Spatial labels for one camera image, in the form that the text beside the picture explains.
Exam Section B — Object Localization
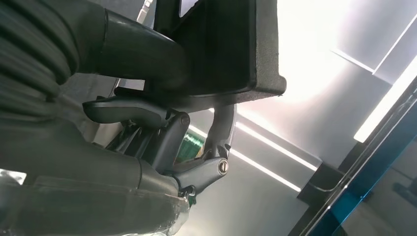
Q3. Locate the clear plastic hand wrap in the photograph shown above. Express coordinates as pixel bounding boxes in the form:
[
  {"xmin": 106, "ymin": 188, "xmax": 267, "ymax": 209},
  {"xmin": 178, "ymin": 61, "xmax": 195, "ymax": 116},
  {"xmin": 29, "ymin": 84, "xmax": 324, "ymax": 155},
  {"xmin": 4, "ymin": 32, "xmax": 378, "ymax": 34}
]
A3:
[{"xmin": 0, "ymin": 169, "xmax": 190, "ymax": 236}]

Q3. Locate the blue panel dark frame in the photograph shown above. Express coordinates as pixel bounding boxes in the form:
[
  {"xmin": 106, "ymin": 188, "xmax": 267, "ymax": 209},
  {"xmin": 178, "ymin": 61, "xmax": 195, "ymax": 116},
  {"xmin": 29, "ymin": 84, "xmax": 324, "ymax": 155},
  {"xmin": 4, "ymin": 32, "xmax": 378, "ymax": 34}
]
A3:
[{"xmin": 288, "ymin": 76, "xmax": 417, "ymax": 236}]

